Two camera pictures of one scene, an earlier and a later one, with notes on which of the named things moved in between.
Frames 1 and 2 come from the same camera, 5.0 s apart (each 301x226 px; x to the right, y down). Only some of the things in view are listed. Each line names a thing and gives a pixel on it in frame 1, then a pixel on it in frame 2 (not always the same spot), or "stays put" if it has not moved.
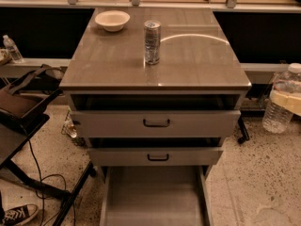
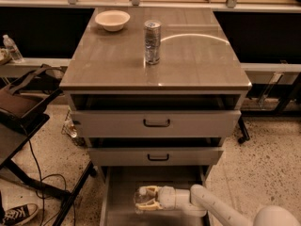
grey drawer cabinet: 155,91 stays put
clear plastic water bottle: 277,119 to 142,196
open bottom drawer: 155,196 stays put
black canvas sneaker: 17,215 stays put
